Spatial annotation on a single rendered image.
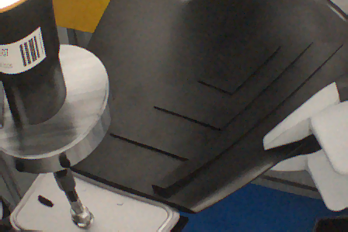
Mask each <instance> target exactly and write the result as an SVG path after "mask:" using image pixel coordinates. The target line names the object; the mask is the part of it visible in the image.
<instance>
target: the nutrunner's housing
mask: <svg viewBox="0 0 348 232"><path fill-rule="evenodd" d="M55 20H56V19H55V15H54V7H53V2H52V0H26V1H25V2H24V3H22V4H21V5H19V6H17V7H15V8H14V9H11V10H9V11H7V12H2V13H0V81H2V84H3V88H4V90H5V95H6V98H7V100H8V104H9V108H10V111H11V114H12V115H13V117H14V118H15V119H16V120H17V121H20V122H21V123H24V124H29V125H30V124H34V125H36V124H39V123H43V122H45V121H47V120H49V119H50V118H51V117H53V116H54V115H55V114H56V113H58V111H59V110H60V109H61V107H62V106H63V104H64V101H65V99H66V96H67V88H66V84H65V80H64V75H63V72H62V68H61V62H60V61H61V60H60V58H59V52H60V43H59V41H60V40H59V38H58V37H59V36H58V31H57V25H56V21H55Z"/></svg>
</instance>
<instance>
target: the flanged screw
mask: <svg viewBox="0 0 348 232"><path fill-rule="evenodd" d="M82 205H83V204H82ZM83 207H84V211H83V213H80V214H76V213H75V212H74V211H73V210H72V208H70V213H71V220H72V221H73V222H74V224H76V225H77V226H80V227H89V226H91V224H93V222H94V219H95V218H94V216H93V215H92V213H91V212H90V211H89V210H88V208H87V206H85V205H83Z"/></svg>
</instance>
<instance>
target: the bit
mask: <svg viewBox="0 0 348 232"><path fill-rule="evenodd" d="M53 176H54V178H55V180H56V183H57V185H58V187H59V189H61V190H62V191H64V194H65V195H66V197H67V199H68V202H69V203H70V206H71V208H72V210H73V211H74V212H75V213H76V214H80V213H83V211H84V207H83V205H82V203H81V200H80V198H79V197H78V194H77V192H76V191H75V187H76V186H75V185H76V182H75V179H74V176H73V174H72V172H71V169H70V168H66V169H64V170H60V171H56V172H53Z"/></svg>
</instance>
